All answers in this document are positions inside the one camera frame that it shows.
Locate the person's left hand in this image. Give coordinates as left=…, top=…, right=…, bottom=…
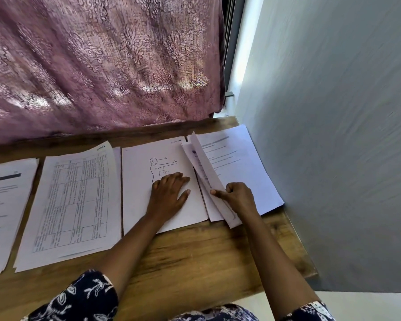
left=146, top=172, right=192, bottom=225

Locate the person's right hand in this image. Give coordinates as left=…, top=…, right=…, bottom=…
left=209, top=181, right=260, bottom=225

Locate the printed sheet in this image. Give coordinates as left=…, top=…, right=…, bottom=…
left=182, top=132, right=243, bottom=229

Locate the table-print paper pile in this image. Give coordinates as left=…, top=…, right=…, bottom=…
left=14, top=141, right=123, bottom=273

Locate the dark-header text paper pile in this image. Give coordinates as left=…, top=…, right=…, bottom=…
left=0, top=157, right=39, bottom=278

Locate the person's right forearm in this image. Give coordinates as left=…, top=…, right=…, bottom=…
left=244, top=210, right=322, bottom=318

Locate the person's left forearm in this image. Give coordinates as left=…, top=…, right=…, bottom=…
left=97, top=214, right=168, bottom=298

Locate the pink patterned curtain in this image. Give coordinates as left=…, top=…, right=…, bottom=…
left=0, top=0, right=227, bottom=146

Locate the dark window frame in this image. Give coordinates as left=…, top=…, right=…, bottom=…
left=221, top=0, right=247, bottom=99

